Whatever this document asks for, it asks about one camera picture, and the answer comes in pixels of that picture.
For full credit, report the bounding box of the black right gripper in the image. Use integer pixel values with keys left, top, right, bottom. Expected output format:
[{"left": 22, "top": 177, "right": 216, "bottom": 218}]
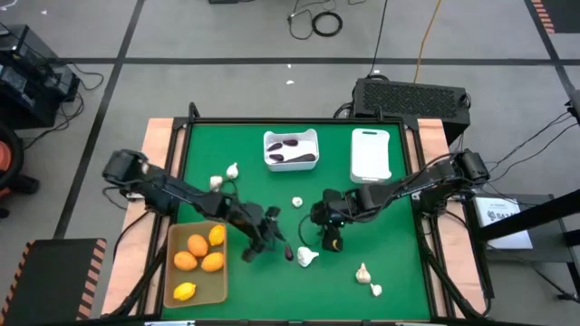
[{"left": 309, "top": 188, "right": 362, "bottom": 254}]

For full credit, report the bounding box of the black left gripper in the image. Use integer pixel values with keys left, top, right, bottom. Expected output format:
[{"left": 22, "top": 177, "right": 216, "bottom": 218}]
[{"left": 233, "top": 201, "right": 287, "bottom": 264}]

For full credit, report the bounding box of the large white garlic bulb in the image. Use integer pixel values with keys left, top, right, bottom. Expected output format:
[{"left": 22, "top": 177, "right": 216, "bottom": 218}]
[{"left": 296, "top": 245, "right": 320, "bottom": 269}]

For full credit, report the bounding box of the yellow lemon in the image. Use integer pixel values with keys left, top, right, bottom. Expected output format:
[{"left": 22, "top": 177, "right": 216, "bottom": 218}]
[
  {"left": 208, "top": 224, "right": 227, "bottom": 247},
  {"left": 172, "top": 282, "right": 198, "bottom": 302}
]

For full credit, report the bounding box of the orange citrus fruit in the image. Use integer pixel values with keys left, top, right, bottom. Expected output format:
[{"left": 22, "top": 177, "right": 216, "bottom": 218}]
[
  {"left": 187, "top": 233, "right": 210, "bottom": 258},
  {"left": 173, "top": 250, "right": 199, "bottom": 273},
  {"left": 200, "top": 251, "right": 226, "bottom": 273}
]

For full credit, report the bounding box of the tan translucent plastic basket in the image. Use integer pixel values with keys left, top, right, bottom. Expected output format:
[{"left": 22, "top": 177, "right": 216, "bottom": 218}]
[{"left": 162, "top": 220, "right": 229, "bottom": 309}]

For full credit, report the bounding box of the white cutting board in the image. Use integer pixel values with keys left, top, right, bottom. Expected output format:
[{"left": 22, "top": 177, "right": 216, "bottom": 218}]
[{"left": 350, "top": 128, "right": 392, "bottom": 185}]

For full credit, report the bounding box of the light wooden table panel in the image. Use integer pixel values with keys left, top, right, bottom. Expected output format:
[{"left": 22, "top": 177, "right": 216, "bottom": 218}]
[
  {"left": 100, "top": 118, "right": 188, "bottom": 317},
  {"left": 404, "top": 118, "right": 488, "bottom": 318}
]

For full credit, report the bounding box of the black computer case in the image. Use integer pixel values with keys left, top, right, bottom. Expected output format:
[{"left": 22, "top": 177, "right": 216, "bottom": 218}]
[{"left": 352, "top": 77, "right": 471, "bottom": 145}]

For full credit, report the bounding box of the white labelled box right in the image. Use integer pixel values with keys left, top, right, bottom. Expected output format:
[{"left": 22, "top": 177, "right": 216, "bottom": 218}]
[{"left": 474, "top": 196, "right": 535, "bottom": 251}]

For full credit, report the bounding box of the black metal beam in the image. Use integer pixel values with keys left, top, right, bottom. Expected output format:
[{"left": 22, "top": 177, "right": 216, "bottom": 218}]
[{"left": 475, "top": 188, "right": 580, "bottom": 244}]

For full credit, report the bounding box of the black hazard striped mat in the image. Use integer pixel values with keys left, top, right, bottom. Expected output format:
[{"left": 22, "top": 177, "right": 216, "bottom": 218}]
[
  {"left": 0, "top": 237, "right": 108, "bottom": 326},
  {"left": 528, "top": 0, "right": 580, "bottom": 35}
]

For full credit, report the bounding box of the orange and black vacuum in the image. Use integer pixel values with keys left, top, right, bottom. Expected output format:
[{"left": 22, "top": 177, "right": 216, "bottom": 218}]
[{"left": 0, "top": 124, "right": 41, "bottom": 219}]

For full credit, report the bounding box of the black equipment rack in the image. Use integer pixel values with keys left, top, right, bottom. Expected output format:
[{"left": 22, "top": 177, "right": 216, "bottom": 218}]
[{"left": 0, "top": 22, "right": 82, "bottom": 130}]

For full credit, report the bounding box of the white plastic handled basket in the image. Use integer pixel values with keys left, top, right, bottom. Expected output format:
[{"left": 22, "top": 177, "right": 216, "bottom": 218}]
[{"left": 263, "top": 128, "right": 320, "bottom": 173}]

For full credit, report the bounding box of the black table frame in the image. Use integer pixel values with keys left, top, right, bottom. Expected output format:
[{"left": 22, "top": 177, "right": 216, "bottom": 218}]
[{"left": 158, "top": 101, "right": 439, "bottom": 326}]

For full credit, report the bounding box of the black hanging cable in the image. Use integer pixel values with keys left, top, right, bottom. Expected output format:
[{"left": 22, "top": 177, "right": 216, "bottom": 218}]
[{"left": 367, "top": 0, "right": 390, "bottom": 77}]

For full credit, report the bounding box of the coiled black cable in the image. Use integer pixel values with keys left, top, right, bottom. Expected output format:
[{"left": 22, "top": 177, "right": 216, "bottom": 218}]
[{"left": 311, "top": 11, "right": 344, "bottom": 38}]

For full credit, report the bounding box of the orange hanging cable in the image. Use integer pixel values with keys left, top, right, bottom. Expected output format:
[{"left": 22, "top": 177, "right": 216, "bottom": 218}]
[{"left": 412, "top": 0, "right": 443, "bottom": 84}]

